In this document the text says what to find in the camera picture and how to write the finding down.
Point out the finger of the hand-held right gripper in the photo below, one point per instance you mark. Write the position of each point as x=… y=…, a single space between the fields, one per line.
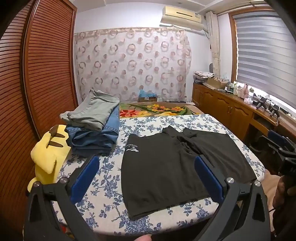
x=266 y=144
x=277 y=136

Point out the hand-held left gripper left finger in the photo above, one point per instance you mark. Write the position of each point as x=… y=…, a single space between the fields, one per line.
x=84 y=180

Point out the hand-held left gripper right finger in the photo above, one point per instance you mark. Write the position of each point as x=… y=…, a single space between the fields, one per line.
x=208 y=183

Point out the black pants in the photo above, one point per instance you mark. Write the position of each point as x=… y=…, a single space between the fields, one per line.
x=161 y=173

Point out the folded grey pants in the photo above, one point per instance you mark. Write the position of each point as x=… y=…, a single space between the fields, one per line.
x=92 y=111

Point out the person's right hand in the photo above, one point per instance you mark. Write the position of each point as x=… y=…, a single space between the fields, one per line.
x=283 y=197

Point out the person's left hand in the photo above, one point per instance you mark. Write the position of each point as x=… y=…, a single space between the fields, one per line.
x=144 y=238

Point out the black device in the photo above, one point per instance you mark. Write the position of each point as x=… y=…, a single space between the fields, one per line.
x=274 y=110
x=262 y=103

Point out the blue floral bed sheet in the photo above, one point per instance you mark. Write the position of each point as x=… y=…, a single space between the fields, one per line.
x=111 y=185

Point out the folded blue jeans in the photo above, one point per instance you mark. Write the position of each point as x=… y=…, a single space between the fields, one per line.
x=97 y=140

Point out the yellow plush toy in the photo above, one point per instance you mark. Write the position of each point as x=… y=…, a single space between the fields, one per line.
x=46 y=157

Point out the wooden cabinet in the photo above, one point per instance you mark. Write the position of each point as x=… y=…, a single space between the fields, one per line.
x=231 y=109

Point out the pink bottle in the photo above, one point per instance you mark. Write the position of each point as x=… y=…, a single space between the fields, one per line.
x=246 y=90

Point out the white bottle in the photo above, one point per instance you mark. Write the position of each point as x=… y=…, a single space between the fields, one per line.
x=235 y=89

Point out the open cardboard box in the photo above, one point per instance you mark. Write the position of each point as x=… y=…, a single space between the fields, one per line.
x=217 y=83

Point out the striped window blind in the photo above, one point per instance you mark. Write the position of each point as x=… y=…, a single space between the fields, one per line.
x=266 y=58

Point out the colourful flower blanket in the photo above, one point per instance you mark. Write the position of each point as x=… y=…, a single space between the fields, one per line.
x=157 y=110

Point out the newspaper stack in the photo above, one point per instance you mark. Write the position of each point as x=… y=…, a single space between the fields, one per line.
x=203 y=75

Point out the small cardboard box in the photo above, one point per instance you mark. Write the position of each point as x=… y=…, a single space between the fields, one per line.
x=148 y=99

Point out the blue plastic bag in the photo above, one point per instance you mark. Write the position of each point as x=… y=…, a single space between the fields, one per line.
x=148 y=93

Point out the cream curtain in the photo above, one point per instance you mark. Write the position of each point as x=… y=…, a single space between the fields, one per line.
x=215 y=41

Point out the wooden louvred wardrobe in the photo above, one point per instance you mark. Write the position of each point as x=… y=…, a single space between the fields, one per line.
x=46 y=69

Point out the wall air conditioner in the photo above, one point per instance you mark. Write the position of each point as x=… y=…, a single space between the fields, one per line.
x=182 y=16

